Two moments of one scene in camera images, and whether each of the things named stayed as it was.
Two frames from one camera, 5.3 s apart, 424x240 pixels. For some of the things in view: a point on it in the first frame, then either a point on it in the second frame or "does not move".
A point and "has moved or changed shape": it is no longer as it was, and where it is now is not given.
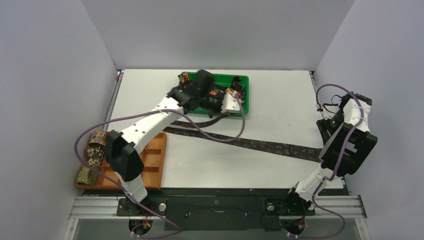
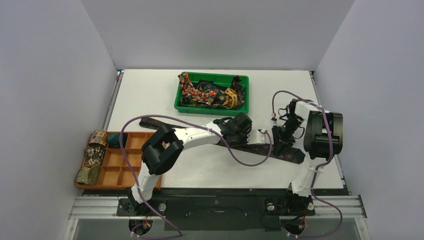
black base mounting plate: x=214 y=212 does not move
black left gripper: x=220 y=96 → x=245 y=141
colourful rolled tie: x=98 y=136 does not move
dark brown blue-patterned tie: x=176 y=127 has moved or changed shape
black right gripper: x=324 y=127 → x=284 y=134
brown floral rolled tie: x=95 y=153 does not move
